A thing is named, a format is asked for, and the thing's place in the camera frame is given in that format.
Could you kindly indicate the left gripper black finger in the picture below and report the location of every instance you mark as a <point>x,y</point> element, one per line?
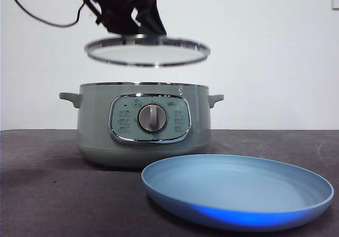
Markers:
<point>153,19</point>
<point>120,23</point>

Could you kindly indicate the glass lid with green knob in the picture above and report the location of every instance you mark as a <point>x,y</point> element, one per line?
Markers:
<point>148,52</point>

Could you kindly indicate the pale green electric steamer pot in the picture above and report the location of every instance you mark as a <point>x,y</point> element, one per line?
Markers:
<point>95,120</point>

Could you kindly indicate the blue round plate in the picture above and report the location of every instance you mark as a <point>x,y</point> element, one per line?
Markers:
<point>233,184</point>

